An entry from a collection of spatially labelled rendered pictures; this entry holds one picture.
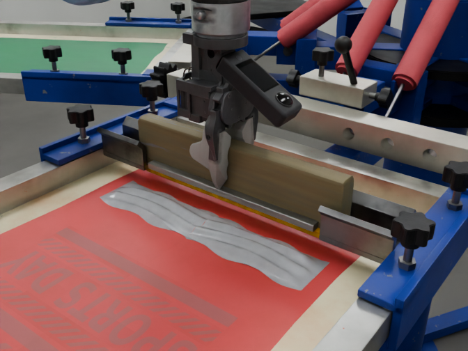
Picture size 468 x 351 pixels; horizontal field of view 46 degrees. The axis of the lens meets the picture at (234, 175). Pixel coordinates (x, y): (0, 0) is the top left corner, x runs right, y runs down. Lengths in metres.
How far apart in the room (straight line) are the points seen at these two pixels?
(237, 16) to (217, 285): 0.33
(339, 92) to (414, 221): 0.41
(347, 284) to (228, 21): 0.35
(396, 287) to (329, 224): 0.13
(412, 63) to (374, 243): 0.52
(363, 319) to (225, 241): 0.23
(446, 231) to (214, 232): 0.29
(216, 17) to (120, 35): 1.16
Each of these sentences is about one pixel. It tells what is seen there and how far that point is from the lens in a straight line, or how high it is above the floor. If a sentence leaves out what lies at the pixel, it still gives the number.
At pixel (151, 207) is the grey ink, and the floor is 0.96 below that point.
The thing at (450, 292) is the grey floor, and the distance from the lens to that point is 2.32.
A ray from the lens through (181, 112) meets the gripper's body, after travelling 0.77.
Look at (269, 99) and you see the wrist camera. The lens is 0.70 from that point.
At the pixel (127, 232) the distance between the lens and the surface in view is 0.78.
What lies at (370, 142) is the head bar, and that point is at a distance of 0.92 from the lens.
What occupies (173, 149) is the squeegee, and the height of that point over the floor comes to 1.03.
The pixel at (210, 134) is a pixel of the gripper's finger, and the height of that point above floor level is 1.09.
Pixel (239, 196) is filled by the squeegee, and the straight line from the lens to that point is 0.77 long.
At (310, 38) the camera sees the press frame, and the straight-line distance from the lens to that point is 1.40.
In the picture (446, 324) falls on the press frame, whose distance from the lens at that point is 2.09.
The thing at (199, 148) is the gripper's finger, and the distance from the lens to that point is 0.77.
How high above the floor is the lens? 1.37
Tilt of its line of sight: 27 degrees down
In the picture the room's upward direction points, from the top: straight up
